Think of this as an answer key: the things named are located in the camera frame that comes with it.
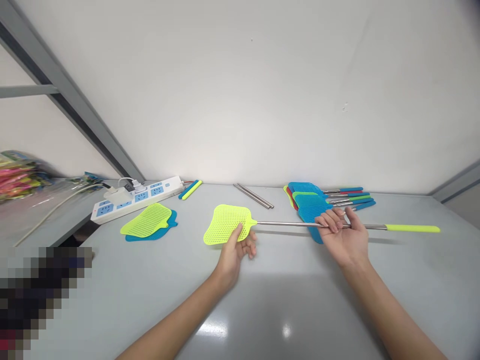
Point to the person's left fingers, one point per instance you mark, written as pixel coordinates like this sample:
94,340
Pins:
250,245

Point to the pile of colourful packets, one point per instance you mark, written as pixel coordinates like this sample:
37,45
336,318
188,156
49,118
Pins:
18,176

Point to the person's right fingers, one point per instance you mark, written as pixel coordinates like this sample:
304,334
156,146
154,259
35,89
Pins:
330,221

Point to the person's right thumb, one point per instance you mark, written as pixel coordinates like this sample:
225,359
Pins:
353,218

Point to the grey metal frame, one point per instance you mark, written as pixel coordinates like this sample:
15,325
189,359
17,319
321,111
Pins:
75,93

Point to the person's left hand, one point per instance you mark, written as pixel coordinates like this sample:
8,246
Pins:
232,255

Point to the white plug adapter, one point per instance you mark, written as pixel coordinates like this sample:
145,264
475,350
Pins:
138,185

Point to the yellow fly swatter with rod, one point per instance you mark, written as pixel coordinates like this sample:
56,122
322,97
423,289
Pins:
225,223

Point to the white and blue power strip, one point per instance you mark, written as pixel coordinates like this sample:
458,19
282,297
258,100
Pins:
150,195

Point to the white square charger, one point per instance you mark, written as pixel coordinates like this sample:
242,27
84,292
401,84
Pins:
115,195

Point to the blue swatter head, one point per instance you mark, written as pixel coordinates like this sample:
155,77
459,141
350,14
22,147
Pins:
169,225

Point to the grey metal frame post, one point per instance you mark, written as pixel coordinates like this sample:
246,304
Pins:
455,182

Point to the yellow swatter head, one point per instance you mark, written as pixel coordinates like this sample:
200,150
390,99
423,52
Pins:
144,223

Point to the person's right hand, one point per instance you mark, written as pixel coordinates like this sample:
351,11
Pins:
347,243

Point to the person's left thumb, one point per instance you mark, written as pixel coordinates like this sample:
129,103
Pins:
237,232

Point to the metal rod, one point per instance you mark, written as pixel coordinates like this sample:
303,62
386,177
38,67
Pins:
258,198
250,197

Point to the pile of coloured fly swatters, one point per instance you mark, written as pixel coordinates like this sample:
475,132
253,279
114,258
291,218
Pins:
311,204

